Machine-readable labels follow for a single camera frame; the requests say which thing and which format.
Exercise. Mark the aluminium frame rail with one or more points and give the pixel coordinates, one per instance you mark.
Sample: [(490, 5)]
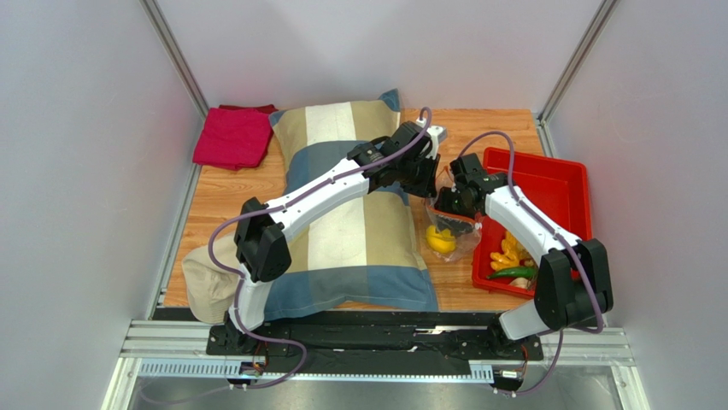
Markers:
[(166, 348)]

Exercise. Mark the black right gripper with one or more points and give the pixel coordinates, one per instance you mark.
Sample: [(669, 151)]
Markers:
[(454, 204)]

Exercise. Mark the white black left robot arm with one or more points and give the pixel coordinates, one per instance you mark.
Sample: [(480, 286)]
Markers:
[(264, 230)]

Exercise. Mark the striped blue beige pillow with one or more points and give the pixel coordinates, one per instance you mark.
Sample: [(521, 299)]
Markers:
[(366, 249)]

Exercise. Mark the red folded cloth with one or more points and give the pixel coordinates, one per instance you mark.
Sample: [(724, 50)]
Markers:
[(234, 137)]

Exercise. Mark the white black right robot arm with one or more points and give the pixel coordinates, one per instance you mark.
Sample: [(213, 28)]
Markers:
[(573, 286)]

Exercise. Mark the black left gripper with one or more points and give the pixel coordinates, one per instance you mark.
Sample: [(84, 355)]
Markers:
[(428, 188)]

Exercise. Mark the beige fabric hat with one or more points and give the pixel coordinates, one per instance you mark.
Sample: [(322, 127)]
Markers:
[(210, 289)]

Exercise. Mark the white fake garlic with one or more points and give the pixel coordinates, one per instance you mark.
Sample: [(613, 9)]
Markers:
[(521, 283)]

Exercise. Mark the yellow fake lemon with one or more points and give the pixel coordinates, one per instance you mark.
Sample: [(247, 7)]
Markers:
[(442, 242)]

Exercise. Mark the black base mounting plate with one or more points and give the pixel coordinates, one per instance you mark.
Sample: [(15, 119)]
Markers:
[(470, 343)]

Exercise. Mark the green fake chili pepper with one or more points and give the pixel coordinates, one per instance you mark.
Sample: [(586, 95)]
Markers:
[(526, 272)]

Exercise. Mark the yellow fake bell pepper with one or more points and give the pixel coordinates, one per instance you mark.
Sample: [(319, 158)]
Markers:
[(512, 254)]

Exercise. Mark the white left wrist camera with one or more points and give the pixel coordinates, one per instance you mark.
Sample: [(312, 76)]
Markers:
[(434, 136)]

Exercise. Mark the clear zip top bag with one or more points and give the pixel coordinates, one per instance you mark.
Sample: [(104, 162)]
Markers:
[(466, 244)]

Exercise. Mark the red plastic tray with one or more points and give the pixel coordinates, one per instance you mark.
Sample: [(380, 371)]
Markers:
[(560, 189)]

